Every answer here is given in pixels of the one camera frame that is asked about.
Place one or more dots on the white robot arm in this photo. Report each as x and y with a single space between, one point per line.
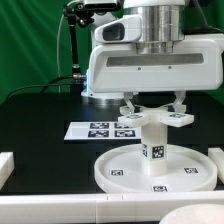
147 51

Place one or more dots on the white left barrier block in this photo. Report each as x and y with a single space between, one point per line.
6 167

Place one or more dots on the white round object foreground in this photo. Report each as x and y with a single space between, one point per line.
196 214

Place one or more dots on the white front barrier rail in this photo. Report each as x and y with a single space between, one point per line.
98 208

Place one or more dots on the white fiducial marker sheet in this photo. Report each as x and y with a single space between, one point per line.
100 130

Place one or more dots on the white cross-shaped table base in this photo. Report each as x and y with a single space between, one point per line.
155 115

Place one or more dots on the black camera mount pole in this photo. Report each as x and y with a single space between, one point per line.
76 16

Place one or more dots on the white round table top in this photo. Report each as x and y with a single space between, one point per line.
176 169

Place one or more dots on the white barrier block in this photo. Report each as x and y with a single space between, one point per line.
217 156
6 167

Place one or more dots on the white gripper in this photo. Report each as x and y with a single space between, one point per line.
194 63

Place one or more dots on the white right barrier block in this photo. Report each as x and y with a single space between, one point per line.
217 156

